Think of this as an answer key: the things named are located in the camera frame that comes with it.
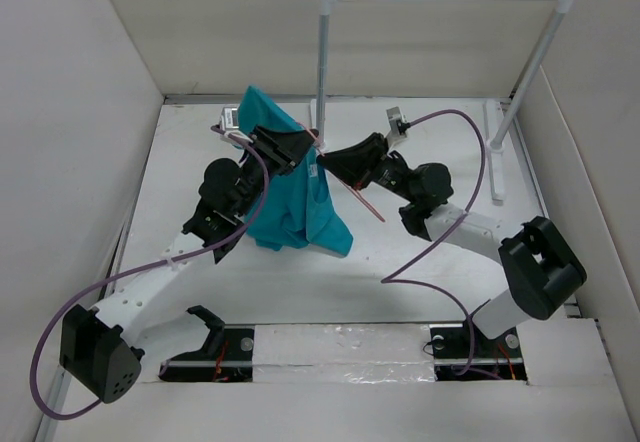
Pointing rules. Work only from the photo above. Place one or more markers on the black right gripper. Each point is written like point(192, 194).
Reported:
point(354, 163)

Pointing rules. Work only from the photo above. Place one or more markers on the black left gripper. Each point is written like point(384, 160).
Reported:
point(282, 149)

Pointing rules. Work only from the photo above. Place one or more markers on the pink wire hanger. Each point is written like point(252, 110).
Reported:
point(360, 198)

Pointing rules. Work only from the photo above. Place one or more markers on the teal t shirt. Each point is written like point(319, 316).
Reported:
point(298, 211)

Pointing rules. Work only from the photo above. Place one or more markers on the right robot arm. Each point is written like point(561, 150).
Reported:
point(540, 268)

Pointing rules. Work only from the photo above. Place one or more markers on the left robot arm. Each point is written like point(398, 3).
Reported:
point(100, 346)

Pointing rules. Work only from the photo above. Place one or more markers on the white clothes rack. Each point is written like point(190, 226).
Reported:
point(486, 49)

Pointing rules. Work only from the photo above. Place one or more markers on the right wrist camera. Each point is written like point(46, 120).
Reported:
point(398, 126)

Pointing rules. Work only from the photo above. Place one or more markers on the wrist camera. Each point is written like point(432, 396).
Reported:
point(398, 126)
point(229, 119)

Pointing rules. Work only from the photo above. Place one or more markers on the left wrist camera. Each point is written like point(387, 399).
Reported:
point(229, 119)

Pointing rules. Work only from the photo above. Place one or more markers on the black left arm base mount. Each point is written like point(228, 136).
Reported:
point(225, 355)

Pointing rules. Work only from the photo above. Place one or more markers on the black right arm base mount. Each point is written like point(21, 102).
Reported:
point(455, 358)

